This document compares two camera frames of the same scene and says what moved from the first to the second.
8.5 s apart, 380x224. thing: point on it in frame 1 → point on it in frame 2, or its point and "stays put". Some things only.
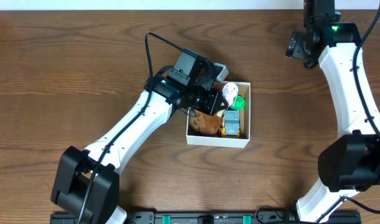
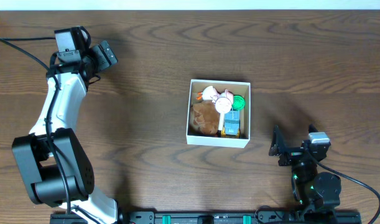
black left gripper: [215, 101] → [106, 55]
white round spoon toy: [230, 91] → [223, 106]
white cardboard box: [212, 140] stays put
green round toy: [239, 102] stays put
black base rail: [209, 217] stays put
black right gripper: [294, 45] → [293, 152]
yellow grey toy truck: [231, 127] stays put
